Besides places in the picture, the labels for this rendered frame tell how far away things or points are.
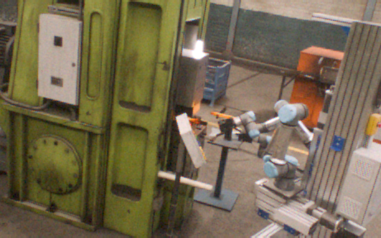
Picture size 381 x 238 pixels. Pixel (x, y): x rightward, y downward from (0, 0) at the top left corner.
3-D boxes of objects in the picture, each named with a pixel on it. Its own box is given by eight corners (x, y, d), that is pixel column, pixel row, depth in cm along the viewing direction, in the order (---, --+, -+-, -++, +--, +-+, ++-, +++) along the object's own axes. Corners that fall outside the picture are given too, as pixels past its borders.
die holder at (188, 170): (200, 168, 387) (207, 124, 372) (188, 185, 352) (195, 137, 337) (145, 153, 400) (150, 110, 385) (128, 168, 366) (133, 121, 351)
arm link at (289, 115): (287, 178, 288) (308, 107, 268) (272, 183, 279) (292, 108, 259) (274, 170, 297) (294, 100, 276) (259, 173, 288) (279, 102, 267)
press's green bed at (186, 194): (192, 211, 402) (199, 168, 386) (180, 230, 368) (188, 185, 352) (140, 195, 415) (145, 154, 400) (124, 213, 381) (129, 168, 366)
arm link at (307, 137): (314, 157, 338) (275, 111, 320) (307, 149, 352) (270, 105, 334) (326, 148, 336) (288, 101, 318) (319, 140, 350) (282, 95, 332)
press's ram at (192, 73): (205, 97, 364) (211, 52, 350) (192, 107, 329) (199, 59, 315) (160, 87, 374) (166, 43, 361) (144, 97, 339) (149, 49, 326)
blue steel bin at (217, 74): (226, 97, 798) (232, 60, 774) (213, 106, 727) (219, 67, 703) (171, 83, 835) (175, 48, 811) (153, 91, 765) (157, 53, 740)
